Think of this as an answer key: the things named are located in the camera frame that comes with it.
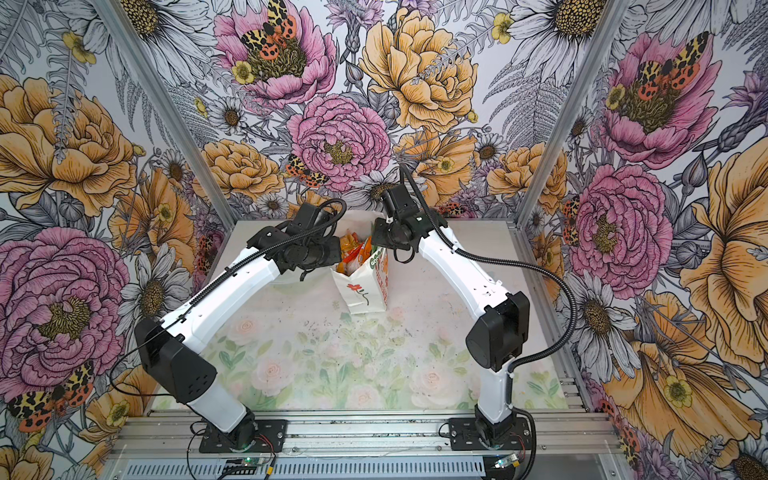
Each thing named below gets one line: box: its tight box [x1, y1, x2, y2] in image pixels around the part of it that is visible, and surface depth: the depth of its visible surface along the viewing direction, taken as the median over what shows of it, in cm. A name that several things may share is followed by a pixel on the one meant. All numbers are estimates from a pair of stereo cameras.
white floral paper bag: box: [330, 210, 389, 315], surface depth 79 cm
